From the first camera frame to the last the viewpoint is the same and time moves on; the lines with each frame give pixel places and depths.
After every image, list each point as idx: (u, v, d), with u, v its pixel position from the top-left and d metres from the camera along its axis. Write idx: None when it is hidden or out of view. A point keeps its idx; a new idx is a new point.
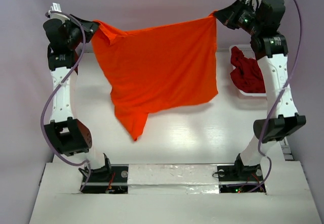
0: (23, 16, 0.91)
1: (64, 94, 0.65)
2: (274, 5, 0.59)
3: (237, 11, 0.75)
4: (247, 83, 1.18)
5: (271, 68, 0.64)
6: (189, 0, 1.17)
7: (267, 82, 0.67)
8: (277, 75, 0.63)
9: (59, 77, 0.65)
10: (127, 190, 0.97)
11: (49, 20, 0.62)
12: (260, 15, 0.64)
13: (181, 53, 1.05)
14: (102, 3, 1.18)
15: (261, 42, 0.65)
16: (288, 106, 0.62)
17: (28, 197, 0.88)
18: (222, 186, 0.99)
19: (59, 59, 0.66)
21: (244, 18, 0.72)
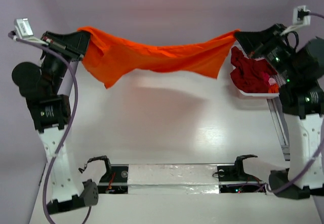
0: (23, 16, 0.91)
1: (62, 166, 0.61)
2: (321, 58, 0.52)
3: (268, 45, 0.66)
4: (247, 83, 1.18)
5: (301, 130, 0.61)
6: (189, 0, 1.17)
7: (293, 138, 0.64)
8: (307, 138, 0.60)
9: (52, 142, 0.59)
10: (127, 190, 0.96)
11: (21, 72, 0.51)
12: (299, 62, 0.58)
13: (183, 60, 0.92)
14: (103, 3, 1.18)
15: (294, 98, 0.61)
16: (315, 176, 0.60)
17: (27, 197, 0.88)
18: (223, 186, 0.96)
19: (46, 115, 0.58)
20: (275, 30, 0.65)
21: (275, 55, 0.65)
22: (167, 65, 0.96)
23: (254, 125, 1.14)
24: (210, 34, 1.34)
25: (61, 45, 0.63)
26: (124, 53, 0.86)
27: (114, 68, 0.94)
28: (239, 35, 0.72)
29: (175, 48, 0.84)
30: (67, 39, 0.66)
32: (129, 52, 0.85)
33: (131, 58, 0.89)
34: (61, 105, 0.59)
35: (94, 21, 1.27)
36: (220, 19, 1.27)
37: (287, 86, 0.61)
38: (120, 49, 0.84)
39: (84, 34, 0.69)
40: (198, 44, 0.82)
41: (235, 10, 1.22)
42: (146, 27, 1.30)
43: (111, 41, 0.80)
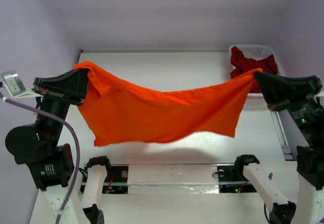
0: (24, 16, 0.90)
1: (68, 218, 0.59)
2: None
3: (294, 103, 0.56)
4: None
5: (314, 197, 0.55)
6: (190, 0, 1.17)
7: (305, 189, 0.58)
8: (320, 206, 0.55)
9: (57, 199, 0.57)
10: (127, 190, 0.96)
11: (15, 139, 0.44)
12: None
13: (196, 112, 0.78)
14: (104, 4, 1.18)
15: (313, 166, 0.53)
16: None
17: (27, 197, 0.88)
18: (223, 186, 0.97)
19: (46, 174, 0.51)
20: (309, 93, 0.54)
21: (301, 116, 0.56)
22: (176, 122, 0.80)
23: (254, 125, 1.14)
24: (210, 34, 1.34)
25: (57, 94, 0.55)
26: (128, 105, 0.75)
27: (111, 115, 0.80)
28: (262, 76, 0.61)
29: (187, 94, 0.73)
30: (64, 84, 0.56)
32: (130, 97, 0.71)
33: (136, 118, 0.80)
34: (62, 159, 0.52)
35: (94, 21, 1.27)
36: (221, 18, 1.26)
37: (309, 154, 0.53)
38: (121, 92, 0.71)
39: (82, 73, 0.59)
40: (212, 86, 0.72)
41: (236, 9, 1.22)
42: (146, 27, 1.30)
43: (110, 83, 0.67)
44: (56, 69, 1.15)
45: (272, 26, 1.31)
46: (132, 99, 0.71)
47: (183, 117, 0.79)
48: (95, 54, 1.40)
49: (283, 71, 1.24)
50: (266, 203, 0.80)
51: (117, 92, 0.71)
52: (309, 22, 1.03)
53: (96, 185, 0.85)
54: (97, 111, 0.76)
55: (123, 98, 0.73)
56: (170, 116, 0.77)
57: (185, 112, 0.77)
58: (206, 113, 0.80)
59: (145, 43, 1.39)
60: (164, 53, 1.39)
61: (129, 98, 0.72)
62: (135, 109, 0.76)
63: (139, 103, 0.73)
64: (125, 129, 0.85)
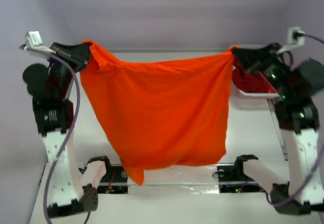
0: (23, 16, 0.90)
1: (62, 171, 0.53)
2: (315, 79, 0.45)
3: (264, 62, 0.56)
4: (247, 83, 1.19)
5: (297, 144, 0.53)
6: (190, 0, 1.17)
7: (289, 150, 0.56)
8: (304, 154, 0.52)
9: (54, 146, 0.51)
10: (127, 190, 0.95)
11: (29, 70, 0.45)
12: (294, 82, 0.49)
13: (190, 101, 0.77)
14: (103, 4, 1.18)
15: (288, 115, 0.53)
16: (316, 191, 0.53)
17: (27, 198, 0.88)
18: (223, 186, 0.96)
19: (49, 119, 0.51)
20: (272, 49, 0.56)
21: (271, 73, 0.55)
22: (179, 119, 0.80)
23: (254, 125, 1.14)
24: (210, 34, 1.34)
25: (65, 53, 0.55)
26: (127, 92, 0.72)
27: (112, 100, 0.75)
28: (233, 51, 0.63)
29: (174, 63, 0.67)
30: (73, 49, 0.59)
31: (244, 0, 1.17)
32: (128, 79, 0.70)
33: (134, 109, 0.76)
34: (65, 109, 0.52)
35: (94, 22, 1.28)
36: (221, 19, 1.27)
37: (282, 103, 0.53)
38: (117, 70, 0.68)
39: (86, 46, 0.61)
40: (196, 58, 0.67)
41: (235, 10, 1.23)
42: (146, 27, 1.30)
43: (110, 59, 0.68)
44: None
45: (273, 26, 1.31)
46: (131, 80, 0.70)
47: (185, 107, 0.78)
48: None
49: None
50: (266, 186, 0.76)
51: (115, 69, 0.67)
52: (309, 22, 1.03)
53: (94, 172, 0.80)
54: (99, 93, 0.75)
55: (124, 82, 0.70)
56: (171, 103, 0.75)
57: (182, 99, 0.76)
58: (197, 97, 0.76)
59: (146, 44, 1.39)
60: (164, 53, 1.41)
61: (126, 76, 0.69)
62: (135, 95, 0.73)
63: (138, 78, 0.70)
64: (126, 122, 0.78)
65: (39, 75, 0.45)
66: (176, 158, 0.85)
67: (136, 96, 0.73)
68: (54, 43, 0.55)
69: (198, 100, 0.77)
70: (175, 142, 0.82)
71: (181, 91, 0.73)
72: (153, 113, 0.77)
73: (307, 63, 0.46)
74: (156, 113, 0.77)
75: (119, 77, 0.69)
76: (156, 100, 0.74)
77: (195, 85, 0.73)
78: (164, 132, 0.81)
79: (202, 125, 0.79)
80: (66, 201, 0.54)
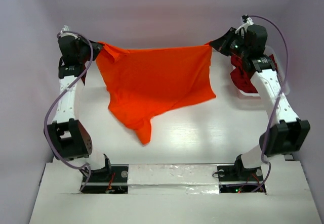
0: (23, 16, 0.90)
1: (68, 98, 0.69)
2: (257, 32, 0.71)
3: (229, 39, 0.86)
4: (247, 83, 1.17)
5: (262, 79, 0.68)
6: (189, 0, 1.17)
7: (262, 96, 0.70)
8: (269, 86, 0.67)
9: (67, 84, 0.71)
10: (127, 190, 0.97)
11: (63, 37, 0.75)
12: (247, 40, 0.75)
13: (180, 70, 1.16)
14: (103, 3, 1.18)
15: (250, 62, 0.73)
16: (287, 111, 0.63)
17: (27, 197, 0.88)
18: (223, 186, 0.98)
19: (69, 69, 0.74)
20: (231, 29, 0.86)
21: (235, 44, 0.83)
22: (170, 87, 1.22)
23: (253, 125, 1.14)
24: (210, 35, 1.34)
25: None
26: (133, 72, 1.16)
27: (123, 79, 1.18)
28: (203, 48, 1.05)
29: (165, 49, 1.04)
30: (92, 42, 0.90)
31: (244, 0, 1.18)
32: (133, 63, 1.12)
33: (139, 82, 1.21)
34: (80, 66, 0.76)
35: (94, 22, 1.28)
36: (220, 19, 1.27)
37: (244, 58, 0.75)
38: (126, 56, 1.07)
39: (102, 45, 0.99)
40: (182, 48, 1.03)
41: (235, 10, 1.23)
42: (146, 27, 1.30)
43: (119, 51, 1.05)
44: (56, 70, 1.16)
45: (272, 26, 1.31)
46: (134, 64, 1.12)
47: (174, 77, 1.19)
48: None
49: (283, 70, 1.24)
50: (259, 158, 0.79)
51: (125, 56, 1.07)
52: (309, 21, 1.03)
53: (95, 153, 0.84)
54: (113, 74, 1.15)
55: (131, 66, 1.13)
56: (164, 73, 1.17)
57: (172, 70, 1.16)
58: (184, 68, 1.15)
59: (145, 44, 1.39)
60: None
61: (132, 59, 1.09)
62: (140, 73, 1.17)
63: (140, 60, 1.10)
64: (134, 92, 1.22)
65: (69, 38, 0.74)
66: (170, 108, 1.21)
67: (140, 74, 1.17)
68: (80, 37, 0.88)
69: (184, 70, 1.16)
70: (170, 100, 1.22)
71: (172, 65, 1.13)
72: (153, 85, 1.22)
73: (251, 25, 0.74)
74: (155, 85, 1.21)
75: (127, 62, 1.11)
76: (153, 76, 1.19)
77: (182, 59, 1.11)
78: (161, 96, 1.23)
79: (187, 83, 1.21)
80: (65, 119, 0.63)
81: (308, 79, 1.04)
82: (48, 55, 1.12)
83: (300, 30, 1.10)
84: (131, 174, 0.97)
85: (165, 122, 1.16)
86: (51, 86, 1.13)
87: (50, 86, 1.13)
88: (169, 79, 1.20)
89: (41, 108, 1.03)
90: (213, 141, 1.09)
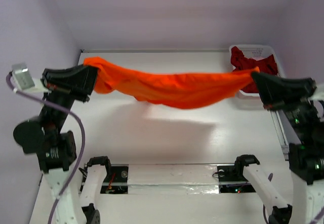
0: (28, 14, 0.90)
1: (64, 207, 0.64)
2: None
3: (290, 104, 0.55)
4: (247, 83, 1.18)
5: (307, 193, 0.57)
6: None
7: (297, 195, 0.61)
8: (312, 202, 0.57)
9: (57, 183, 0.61)
10: (127, 190, 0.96)
11: (19, 129, 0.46)
12: (318, 136, 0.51)
13: (198, 91, 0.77)
14: (104, 3, 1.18)
15: (304, 163, 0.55)
16: None
17: (26, 197, 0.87)
18: (223, 186, 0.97)
19: (51, 156, 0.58)
20: (305, 86, 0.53)
21: (295, 117, 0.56)
22: (184, 102, 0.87)
23: (254, 125, 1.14)
24: (210, 34, 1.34)
25: (65, 92, 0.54)
26: (138, 88, 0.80)
27: (122, 89, 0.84)
28: (259, 76, 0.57)
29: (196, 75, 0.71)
30: (71, 82, 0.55)
31: None
32: (140, 84, 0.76)
33: (145, 94, 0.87)
34: (66, 147, 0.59)
35: (95, 21, 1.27)
36: (221, 18, 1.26)
37: (300, 152, 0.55)
38: (130, 81, 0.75)
39: (90, 69, 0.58)
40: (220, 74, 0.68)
41: (236, 9, 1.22)
42: (146, 27, 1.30)
43: (120, 75, 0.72)
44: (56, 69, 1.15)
45: (273, 26, 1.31)
46: (142, 84, 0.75)
47: (189, 94, 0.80)
48: (95, 55, 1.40)
49: (283, 71, 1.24)
50: (266, 204, 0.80)
51: (126, 81, 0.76)
52: (309, 20, 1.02)
53: (95, 184, 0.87)
54: (108, 92, 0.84)
55: (137, 84, 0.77)
56: (178, 93, 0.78)
57: (189, 86, 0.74)
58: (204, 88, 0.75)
59: (145, 44, 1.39)
60: (165, 53, 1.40)
61: (136, 83, 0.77)
62: (147, 91, 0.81)
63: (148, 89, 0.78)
64: (137, 92, 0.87)
65: (32, 136, 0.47)
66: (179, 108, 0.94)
67: (146, 91, 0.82)
68: (45, 71, 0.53)
69: (205, 89, 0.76)
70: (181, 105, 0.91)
71: (192, 87, 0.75)
72: (162, 96, 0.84)
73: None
74: (165, 96, 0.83)
75: (130, 82, 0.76)
76: (165, 95, 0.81)
77: (207, 83, 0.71)
78: (170, 104, 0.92)
79: (203, 100, 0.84)
80: None
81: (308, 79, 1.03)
82: (53, 54, 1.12)
83: (299, 30, 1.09)
84: (133, 175, 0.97)
85: (165, 121, 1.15)
86: None
87: None
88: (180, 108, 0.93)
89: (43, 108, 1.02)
90: (208, 137, 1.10)
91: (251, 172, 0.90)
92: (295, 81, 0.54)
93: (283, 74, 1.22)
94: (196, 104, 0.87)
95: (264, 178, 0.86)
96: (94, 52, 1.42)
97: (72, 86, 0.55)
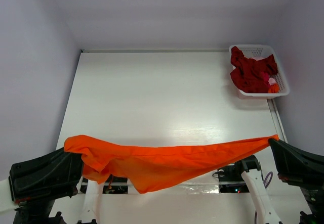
0: (28, 16, 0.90)
1: None
2: None
3: (309, 182, 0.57)
4: (247, 83, 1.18)
5: None
6: (191, 0, 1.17)
7: None
8: None
9: None
10: (127, 190, 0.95)
11: None
12: None
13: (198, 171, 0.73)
14: (105, 3, 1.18)
15: None
16: None
17: None
18: (223, 186, 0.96)
19: None
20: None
21: (312, 196, 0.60)
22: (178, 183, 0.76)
23: (253, 125, 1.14)
24: (210, 34, 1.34)
25: (44, 193, 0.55)
26: (133, 167, 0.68)
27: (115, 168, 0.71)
28: (279, 145, 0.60)
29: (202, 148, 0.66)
30: (49, 181, 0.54)
31: (246, 0, 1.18)
32: (137, 162, 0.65)
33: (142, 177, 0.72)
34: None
35: (95, 21, 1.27)
36: (221, 18, 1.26)
37: None
38: (123, 159, 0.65)
39: (73, 157, 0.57)
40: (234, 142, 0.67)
41: (236, 9, 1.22)
42: (147, 28, 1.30)
43: (110, 154, 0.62)
44: (56, 70, 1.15)
45: (273, 26, 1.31)
46: (140, 162, 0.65)
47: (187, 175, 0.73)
48: (96, 55, 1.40)
49: (283, 71, 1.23)
50: (257, 212, 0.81)
51: (118, 159, 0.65)
52: (309, 20, 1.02)
53: (96, 194, 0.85)
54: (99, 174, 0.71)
55: (134, 162, 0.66)
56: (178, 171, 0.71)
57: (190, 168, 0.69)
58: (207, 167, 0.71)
59: (145, 44, 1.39)
60: (165, 53, 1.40)
61: (133, 162, 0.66)
62: (145, 169, 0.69)
63: (147, 166, 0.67)
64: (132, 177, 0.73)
65: None
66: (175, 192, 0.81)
67: (144, 172, 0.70)
68: (13, 175, 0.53)
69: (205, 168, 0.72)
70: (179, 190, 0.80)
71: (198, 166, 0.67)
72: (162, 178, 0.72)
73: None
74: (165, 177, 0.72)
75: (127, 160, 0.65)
76: (166, 171, 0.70)
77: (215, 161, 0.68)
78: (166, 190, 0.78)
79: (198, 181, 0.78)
80: None
81: (308, 80, 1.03)
82: (52, 55, 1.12)
83: (299, 30, 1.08)
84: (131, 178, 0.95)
85: (165, 122, 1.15)
86: (54, 86, 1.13)
87: (54, 85, 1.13)
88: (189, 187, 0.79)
89: (44, 109, 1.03)
90: (208, 137, 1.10)
91: (249, 178, 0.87)
92: (314, 160, 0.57)
93: (283, 74, 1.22)
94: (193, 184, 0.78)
95: (262, 188, 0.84)
96: (94, 52, 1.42)
97: (51, 184, 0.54)
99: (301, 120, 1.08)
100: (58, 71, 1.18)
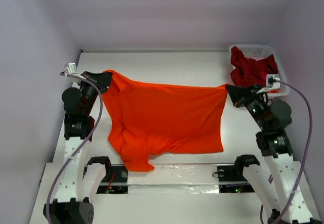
0: (27, 16, 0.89)
1: (72, 170, 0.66)
2: (282, 116, 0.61)
3: (249, 99, 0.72)
4: (247, 83, 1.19)
5: (278, 167, 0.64)
6: (191, 0, 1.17)
7: (274, 177, 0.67)
8: (283, 174, 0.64)
9: (72, 148, 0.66)
10: (127, 190, 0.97)
11: (68, 91, 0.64)
12: (268, 117, 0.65)
13: (189, 108, 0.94)
14: (104, 3, 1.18)
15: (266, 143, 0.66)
16: (299, 209, 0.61)
17: (27, 197, 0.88)
18: (223, 186, 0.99)
19: (75, 127, 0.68)
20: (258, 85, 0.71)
21: (252, 107, 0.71)
22: (173, 119, 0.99)
23: (254, 125, 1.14)
24: (211, 34, 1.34)
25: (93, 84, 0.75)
26: (139, 99, 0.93)
27: (126, 104, 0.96)
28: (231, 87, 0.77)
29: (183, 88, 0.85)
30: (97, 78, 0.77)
31: (246, 0, 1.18)
32: (141, 94, 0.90)
33: (145, 109, 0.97)
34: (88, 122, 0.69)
35: (94, 21, 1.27)
36: (221, 18, 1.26)
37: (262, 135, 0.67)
38: (133, 91, 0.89)
39: (109, 76, 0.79)
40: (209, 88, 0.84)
41: (236, 9, 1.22)
42: (146, 28, 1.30)
43: (126, 83, 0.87)
44: (57, 70, 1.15)
45: (273, 26, 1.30)
46: (144, 94, 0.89)
47: (180, 112, 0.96)
48: (96, 54, 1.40)
49: (283, 70, 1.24)
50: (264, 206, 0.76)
51: (130, 90, 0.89)
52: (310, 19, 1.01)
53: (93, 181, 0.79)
54: (116, 105, 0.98)
55: (140, 94, 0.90)
56: (173, 107, 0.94)
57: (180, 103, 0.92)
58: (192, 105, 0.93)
59: (145, 43, 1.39)
60: (164, 53, 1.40)
61: (140, 94, 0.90)
62: (147, 102, 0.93)
63: (147, 97, 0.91)
64: (137, 112, 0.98)
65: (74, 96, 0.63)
66: (171, 130, 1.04)
67: (146, 104, 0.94)
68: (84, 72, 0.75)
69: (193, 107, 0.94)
70: (174, 128, 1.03)
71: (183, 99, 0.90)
72: (160, 110, 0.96)
73: (278, 102, 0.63)
74: (162, 110, 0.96)
75: (134, 92, 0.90)
76: (161, 106, 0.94)
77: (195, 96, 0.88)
78: (164, 125, 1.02)
79: (190, 119, 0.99)
80: (66, 198, 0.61)
81: (309, 79, 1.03)
82: (52, 54, 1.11)
83: (300, 29, 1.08)
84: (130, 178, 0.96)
85: None
86: (55, 86, 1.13)
87: (54, 85, 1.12)
88: (183, 125, 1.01)
89: (44, 109, 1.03)
90: None
91: (251, 172, 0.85)
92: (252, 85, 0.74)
93: (283, 74, 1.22)
94: (186, 123, 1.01)
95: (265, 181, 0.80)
96: (94, 52, 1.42)
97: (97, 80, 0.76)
99: (299, 120, 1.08)
100: (59, 71, 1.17)
